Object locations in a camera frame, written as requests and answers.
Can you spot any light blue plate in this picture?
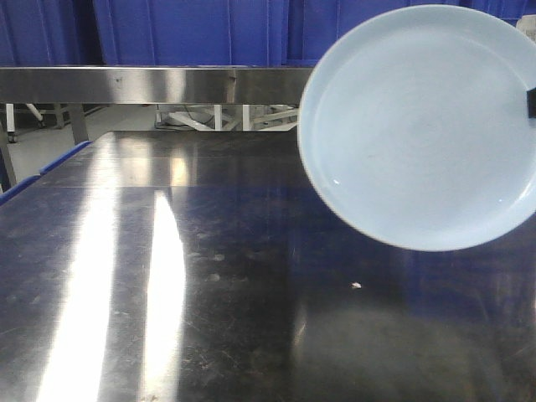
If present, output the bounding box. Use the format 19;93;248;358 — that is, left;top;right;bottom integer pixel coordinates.
298;5;535;251

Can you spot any blue bin on shelf right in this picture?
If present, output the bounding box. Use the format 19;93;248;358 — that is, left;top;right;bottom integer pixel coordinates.
281;0;460;67

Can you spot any blue bin on shelf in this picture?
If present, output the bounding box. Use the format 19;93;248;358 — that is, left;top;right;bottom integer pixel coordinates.
281;0;460;67
1;0;103;67
93;1;289;67

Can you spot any blue bin on shelf middle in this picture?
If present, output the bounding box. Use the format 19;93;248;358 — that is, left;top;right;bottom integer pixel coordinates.
93;1;289;67

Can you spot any stainless steel shelf rack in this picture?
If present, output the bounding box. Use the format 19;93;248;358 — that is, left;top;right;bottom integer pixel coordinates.
0;64;319;189

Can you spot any blue bin on shelf left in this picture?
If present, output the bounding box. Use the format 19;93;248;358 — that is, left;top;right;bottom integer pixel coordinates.
1;0;103;67

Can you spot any white paper label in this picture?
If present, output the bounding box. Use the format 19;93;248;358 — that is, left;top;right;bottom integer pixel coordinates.
516;14;536;42

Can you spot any white metal frame background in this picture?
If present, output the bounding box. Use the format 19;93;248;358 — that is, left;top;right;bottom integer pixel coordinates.
155;104;299;131

